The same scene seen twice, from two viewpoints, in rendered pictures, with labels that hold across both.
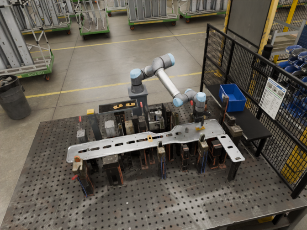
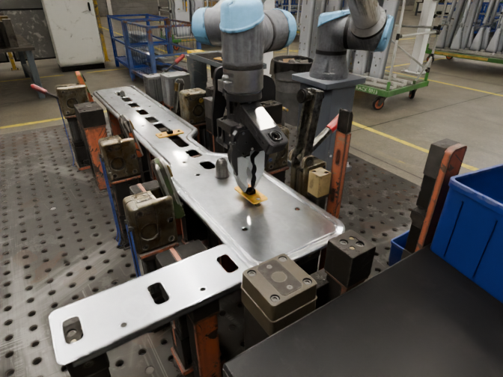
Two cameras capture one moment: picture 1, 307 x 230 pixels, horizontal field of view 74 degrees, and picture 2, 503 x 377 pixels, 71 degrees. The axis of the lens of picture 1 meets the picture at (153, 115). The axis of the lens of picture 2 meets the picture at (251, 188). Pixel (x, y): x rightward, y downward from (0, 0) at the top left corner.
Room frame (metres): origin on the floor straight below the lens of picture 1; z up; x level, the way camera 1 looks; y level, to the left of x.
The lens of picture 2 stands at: (1.08, -1.02, 1.40)
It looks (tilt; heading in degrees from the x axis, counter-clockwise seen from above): 30 degrees down; 66
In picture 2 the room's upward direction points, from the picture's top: straight up
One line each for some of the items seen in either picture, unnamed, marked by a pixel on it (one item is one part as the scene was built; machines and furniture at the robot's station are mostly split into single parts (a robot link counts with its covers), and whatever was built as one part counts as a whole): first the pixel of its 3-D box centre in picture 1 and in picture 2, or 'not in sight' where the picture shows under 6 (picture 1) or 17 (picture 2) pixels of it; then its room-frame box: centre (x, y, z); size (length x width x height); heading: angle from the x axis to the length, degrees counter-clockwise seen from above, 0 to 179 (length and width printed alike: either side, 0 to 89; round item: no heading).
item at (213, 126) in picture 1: (147, 139); (165, 133); (1.25, 0.06, 1.00); 1.38 x 0.22 x 0.02; 100
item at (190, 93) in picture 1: (190, 95); (263, 30); (1.41, -0.32, 1.33); 0.11 x 0.11 x 0.08; 33
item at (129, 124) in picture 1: (131, 138); (195, 140); (1.39, 0.23, 0.89); 0.13 x 0.11 x 0.38; 10
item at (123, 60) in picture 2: not in sight; (139, 43); (1.99, 6.40, 0.48); 1.20 x 0.80 x 0.95; 97
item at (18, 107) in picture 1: (11, 98); (291, 91); (3.13, 2.52, 0.36); 0.54 x 0.50 x 0.73; 9
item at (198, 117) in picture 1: (198, 115); (242, 120); (1.33, -0.38, 1.17); 0.09 x 0.08 x 0.12; 100
